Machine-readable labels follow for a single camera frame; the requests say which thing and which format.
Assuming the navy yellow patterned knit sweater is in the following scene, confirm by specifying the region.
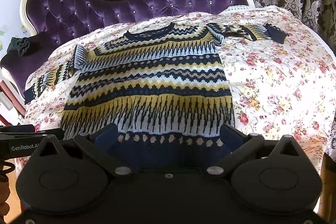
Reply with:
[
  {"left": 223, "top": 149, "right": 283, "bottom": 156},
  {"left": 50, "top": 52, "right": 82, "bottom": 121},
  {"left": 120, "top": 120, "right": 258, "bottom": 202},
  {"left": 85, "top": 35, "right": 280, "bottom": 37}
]
[{"left": 24, "top": 23, "right": 286, "bottom": 167}]

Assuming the floral bed cover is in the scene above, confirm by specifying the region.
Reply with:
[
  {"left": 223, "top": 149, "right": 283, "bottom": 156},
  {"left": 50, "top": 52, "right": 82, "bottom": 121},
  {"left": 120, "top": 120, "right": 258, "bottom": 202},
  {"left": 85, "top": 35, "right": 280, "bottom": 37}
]
[{"left": 25, "top": 6, "right": 335, "bottom": 169}]

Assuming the dark green ruffled cloth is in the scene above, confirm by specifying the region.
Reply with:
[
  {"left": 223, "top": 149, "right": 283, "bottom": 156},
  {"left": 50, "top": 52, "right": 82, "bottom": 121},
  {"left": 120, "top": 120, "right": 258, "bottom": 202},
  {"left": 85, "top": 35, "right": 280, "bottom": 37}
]
[{"left": 7, "top": 37, "right": 32, "bottom": 56}]

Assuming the purple tufted chaise sofa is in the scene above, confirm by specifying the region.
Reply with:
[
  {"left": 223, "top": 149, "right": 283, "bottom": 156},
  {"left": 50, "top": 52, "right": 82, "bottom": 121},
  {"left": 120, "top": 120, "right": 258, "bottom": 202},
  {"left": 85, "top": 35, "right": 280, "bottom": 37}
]
[{"left": 1, "top": 0, "right": 255, "bottom": 92}]

